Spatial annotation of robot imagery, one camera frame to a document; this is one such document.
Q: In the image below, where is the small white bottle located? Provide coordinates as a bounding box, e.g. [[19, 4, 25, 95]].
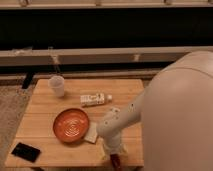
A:
[[80, 93, 113, 107]]

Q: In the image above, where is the red chili pepper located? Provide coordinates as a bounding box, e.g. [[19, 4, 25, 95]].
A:
[[110, 154, 122, 171]]

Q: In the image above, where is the black phone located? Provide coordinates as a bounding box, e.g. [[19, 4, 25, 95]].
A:
[[12, 142, 41, 162]]

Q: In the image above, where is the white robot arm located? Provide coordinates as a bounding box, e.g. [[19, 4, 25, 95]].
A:
[[97, 51, 213, 171]]

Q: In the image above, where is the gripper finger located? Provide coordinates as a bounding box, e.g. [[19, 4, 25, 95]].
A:
[[103, 153, 110, 160], [120, 147, 128, 156]]

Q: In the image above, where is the wooden table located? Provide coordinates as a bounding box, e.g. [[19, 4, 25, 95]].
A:
[[5, 79, 143, 168]]

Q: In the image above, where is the white plastic cup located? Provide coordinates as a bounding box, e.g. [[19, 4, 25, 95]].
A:
[[48, 75, 65, 97]]

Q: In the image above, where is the orange bowl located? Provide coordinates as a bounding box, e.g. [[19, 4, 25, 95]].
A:
[[53, 108, 90, 143]]

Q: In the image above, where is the white sponge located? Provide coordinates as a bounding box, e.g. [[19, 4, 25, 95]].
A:
[[84, 122, 98, 144]]

